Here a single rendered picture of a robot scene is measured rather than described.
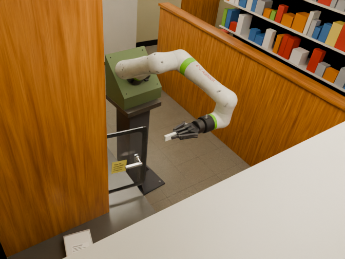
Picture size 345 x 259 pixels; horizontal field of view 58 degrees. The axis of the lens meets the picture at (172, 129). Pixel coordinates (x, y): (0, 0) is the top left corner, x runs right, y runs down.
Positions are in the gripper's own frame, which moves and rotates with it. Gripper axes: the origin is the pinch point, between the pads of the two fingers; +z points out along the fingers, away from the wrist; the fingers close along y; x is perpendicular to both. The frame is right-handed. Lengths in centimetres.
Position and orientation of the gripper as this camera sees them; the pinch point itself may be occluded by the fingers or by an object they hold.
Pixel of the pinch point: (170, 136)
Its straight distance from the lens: 158.3
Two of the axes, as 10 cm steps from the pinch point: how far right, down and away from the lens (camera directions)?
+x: -1.1, 7.8, 6.2
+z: -8.2, 2.8, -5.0
